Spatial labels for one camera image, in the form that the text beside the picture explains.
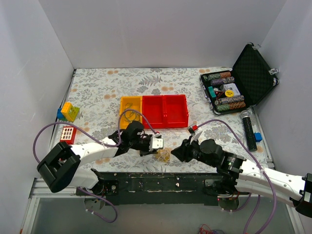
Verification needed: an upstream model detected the red plastic bin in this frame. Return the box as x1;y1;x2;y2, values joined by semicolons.
164;95;189;128
142;96;165;129

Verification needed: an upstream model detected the yellow plastic bin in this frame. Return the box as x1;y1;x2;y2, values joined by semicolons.
119;96;142;129

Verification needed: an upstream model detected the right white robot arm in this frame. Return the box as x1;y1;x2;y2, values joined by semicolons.
171;139;312;217

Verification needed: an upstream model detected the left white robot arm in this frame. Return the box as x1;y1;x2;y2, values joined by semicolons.
37;121;157;195

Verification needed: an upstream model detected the floral table mat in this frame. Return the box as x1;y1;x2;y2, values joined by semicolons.
46;67;271;173

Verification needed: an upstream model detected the red white window block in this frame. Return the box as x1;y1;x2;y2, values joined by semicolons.
60;126;77;145

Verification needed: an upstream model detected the black microphone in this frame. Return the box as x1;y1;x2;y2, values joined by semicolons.
240;110;257;152

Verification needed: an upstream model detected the yellow green blue block stack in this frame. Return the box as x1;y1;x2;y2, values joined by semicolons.
57;102;80;122

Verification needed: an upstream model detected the small blue toy block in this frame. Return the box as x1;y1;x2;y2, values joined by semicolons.
254;133;263;142

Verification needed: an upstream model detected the black poker chip case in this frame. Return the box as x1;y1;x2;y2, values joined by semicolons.
200;43;279;116

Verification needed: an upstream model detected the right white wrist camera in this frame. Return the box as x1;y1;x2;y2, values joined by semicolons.
188;124;202;143

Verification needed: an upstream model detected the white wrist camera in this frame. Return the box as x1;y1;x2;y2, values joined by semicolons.
149;132;164;152
188;124;202;143

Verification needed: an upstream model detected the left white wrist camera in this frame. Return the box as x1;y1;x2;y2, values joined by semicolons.
149;132;164;152

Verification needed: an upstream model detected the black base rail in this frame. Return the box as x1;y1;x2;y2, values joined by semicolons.
90;172;248;206

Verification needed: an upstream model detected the wire bundle on floor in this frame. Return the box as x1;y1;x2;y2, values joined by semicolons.
197;223;226;234

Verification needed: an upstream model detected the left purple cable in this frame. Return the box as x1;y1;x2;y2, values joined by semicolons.
33;109;161;223

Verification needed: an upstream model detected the aluminium frame rail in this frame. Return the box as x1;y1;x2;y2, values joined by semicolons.
20;178;83;234

